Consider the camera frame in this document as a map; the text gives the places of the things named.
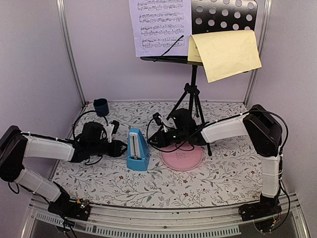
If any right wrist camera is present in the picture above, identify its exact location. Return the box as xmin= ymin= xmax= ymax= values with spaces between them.
xmin=153 ymin=113 xmax=172 ymax=132

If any aluminium frame post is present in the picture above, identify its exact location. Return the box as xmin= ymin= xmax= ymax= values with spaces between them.
xmin=56 ymin=0 xmax=86 ymax=106
xmin=243 ymin=0 xmax=272 ymax=108

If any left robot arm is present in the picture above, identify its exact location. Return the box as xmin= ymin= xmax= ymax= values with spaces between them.
xmin=0 ymin=120 xmax=127 ymax=215

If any pink plate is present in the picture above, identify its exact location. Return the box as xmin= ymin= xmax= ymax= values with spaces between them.
xmin=160 ymin=142 xmax=203 ymax=171

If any left aluminium frame post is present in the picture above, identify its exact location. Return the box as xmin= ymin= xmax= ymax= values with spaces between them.
xmin=56 ymin=0 xmax=86 ymax=106

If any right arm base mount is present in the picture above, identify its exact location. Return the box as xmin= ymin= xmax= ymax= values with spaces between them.
xmin=238 ymin=195 xmax=282 ymax=233

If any aluminium front rail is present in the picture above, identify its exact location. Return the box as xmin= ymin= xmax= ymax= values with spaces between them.
xmin=21 ymin=193 xmax=311 ymax=238

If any yellow sheet music page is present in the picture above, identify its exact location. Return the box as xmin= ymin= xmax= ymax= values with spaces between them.
xmin=188 ymin=30 xmax=262 ymax=83

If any dark blue cup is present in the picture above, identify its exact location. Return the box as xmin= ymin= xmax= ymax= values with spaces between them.
xmin=93 ymin=98 xmax=109 ymax=117

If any blue metronome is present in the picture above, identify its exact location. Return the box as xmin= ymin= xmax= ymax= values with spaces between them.
xmin=127 ymin=128 xmax=150 ymax=172

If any floral table mat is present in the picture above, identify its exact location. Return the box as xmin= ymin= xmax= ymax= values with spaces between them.
xmin=52 ymin=101 xmax=262 ymax=209

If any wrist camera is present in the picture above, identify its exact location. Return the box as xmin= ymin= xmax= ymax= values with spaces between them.
xmin=106 ymin=120 xmax=120 ymax=143
xmin=153 ymin=113 xmax=172 ymax=132

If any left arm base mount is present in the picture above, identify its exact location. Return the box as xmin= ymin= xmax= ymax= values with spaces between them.
xmin=48 ymin=192 xmax=91 ymax=221

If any purple sheet music page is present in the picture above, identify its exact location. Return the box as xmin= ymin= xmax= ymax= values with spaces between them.
xmin=129 ymin=0 xmax=192 ymax=57

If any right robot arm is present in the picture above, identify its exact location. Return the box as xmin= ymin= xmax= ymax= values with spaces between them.
xmin=148 ymin=105 xmax=285 ymax=216

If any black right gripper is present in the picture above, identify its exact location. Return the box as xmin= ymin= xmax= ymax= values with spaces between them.
xmin=147 ymin=128 xmax=187 ymax=148

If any right aluminium frame post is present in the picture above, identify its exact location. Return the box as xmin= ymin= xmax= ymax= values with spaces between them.
xmin=243 ymin=0 xmax=272 ymax=108

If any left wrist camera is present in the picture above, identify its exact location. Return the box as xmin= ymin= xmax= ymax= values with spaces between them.
xmin=106 ymin=120 xmax=120 ymax=143

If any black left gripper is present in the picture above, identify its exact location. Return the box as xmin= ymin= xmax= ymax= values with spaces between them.
xmin=89 ymin=139 xmax=130 ymax=158

